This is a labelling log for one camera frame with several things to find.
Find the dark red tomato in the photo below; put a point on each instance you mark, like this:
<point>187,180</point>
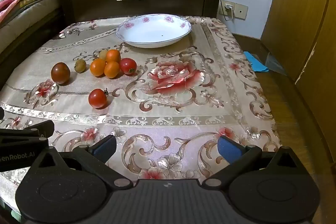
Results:
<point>60,73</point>

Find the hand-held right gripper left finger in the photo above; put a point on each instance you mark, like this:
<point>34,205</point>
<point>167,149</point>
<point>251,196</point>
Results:
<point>105,148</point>

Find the beige wall socket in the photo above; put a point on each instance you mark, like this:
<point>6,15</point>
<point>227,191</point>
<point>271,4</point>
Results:
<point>241,11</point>
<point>227,12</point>

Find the blue cloth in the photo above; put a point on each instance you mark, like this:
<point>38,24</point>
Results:
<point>256,62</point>

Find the floral beige tablecloth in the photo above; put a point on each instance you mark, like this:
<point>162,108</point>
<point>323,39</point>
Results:
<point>183,108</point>

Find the dark wooden bed frame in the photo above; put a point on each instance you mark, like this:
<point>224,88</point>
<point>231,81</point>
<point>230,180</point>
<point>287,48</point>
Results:
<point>31,40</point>

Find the yellow-green tomato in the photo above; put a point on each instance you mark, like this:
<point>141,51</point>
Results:
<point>103,55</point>

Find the wooden wardrobe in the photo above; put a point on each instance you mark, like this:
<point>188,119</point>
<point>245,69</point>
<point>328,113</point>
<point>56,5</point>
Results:
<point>302,16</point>

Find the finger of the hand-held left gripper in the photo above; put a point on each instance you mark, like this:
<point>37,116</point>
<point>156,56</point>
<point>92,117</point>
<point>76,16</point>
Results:
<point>34,130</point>

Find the small orange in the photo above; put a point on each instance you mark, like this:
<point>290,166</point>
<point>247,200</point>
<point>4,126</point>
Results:
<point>112,70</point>
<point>113,55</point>
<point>97,67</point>

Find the white floral plate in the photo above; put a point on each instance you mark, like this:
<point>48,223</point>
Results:
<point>153,32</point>

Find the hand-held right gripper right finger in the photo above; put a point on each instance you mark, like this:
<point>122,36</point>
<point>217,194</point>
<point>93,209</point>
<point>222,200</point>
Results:
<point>227,150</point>

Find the yellow fruit piece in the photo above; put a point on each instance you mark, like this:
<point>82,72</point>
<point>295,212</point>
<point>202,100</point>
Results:
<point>79,66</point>

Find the white charger plug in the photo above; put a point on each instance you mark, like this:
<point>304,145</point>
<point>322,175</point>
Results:
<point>229,7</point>

